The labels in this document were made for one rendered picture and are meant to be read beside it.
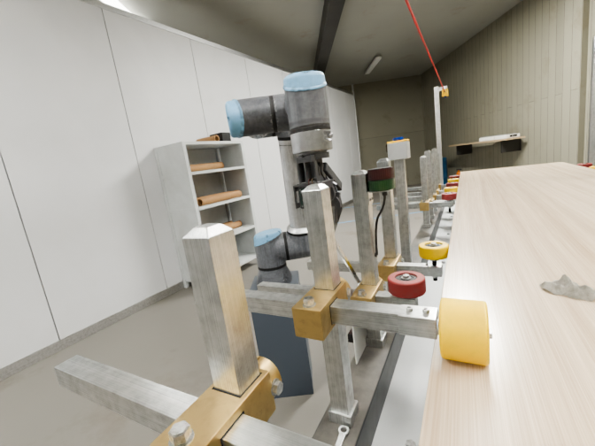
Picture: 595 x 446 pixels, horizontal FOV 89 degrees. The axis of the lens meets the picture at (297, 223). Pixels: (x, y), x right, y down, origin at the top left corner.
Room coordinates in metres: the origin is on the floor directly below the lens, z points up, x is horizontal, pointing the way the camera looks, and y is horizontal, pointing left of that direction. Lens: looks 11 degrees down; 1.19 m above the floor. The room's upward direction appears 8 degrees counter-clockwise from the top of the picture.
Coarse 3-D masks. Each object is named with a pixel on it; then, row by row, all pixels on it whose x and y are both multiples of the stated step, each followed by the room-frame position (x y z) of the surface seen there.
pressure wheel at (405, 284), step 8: (400, 272) 0.67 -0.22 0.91; (408, 272) 0.66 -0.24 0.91; (416, 272) 0.66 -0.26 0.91; (392, 280) 0.63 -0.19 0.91; (400, 280) 0.63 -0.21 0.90; (408, 280) 0.63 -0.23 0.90; (416, 280) 0.62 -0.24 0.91; (424, 280) 0.62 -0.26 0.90; (392, 288) 0.62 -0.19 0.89; (400, 288) 0.61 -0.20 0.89; (408, 288) 0.60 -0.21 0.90; (416, 288) 0.60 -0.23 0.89; (424, 288) 0.61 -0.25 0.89; (400, 296) 0.61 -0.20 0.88; (408, 296) 0.60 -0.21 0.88; (416, 296) 0.60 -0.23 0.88
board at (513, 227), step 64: (512, 192) 1.49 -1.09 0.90; (576, 192) 1.28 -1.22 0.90; (448, 256) 0.75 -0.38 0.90; (512, 256) 0.69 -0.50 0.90; (576, 256) 0.64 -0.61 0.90; (512, 320) 0.43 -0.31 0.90; (576, 320) 0.41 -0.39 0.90; (448, 384) 0.32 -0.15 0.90; (512, 384) 0.31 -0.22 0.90; (576, 384) 0.29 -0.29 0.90
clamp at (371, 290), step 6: (360, 282) 0.73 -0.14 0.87; (378, 282) 0.71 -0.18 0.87; (360, 288) 0.69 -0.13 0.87; (366, 288) 0.69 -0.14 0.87; (372, 288) 0.68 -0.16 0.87; (378, 288) 0.69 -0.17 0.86; (384, 288) 0.73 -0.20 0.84; (354, 294) 0.67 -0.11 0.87; (372, 294) 0.65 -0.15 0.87; (360, 300) 0.64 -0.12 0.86; (366, 300) 0.64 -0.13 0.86; (372, 300) 0.64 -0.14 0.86
